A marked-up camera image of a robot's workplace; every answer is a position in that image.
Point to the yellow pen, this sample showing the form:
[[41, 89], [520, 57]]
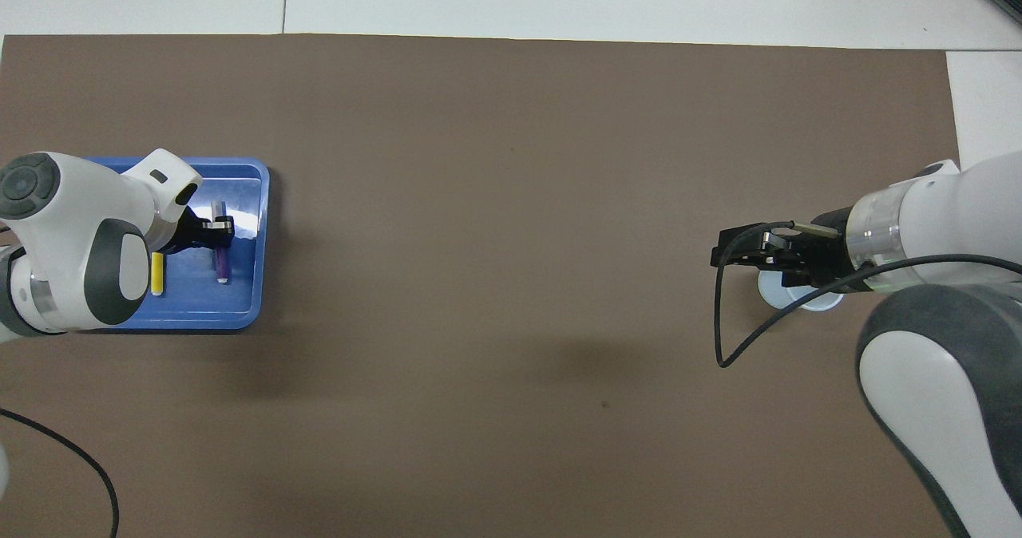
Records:
[[158, 274]]

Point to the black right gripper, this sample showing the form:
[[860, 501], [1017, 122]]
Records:
[[826, 251]]

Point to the purple pen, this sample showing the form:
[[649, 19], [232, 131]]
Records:
[[220, 265]]

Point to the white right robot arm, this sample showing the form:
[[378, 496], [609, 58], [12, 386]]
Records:
[[942, 410]]

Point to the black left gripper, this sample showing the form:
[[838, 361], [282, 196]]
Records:
[[190, 233]]

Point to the blue plastic tray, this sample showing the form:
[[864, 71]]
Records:
[[239, 298]]

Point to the translucent plastic cup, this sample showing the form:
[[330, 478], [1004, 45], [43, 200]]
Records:
[[774, 290]]

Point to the brown table mat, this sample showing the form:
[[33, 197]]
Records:
[[511, 203]]

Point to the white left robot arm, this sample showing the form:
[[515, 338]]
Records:
[[72, 235]]

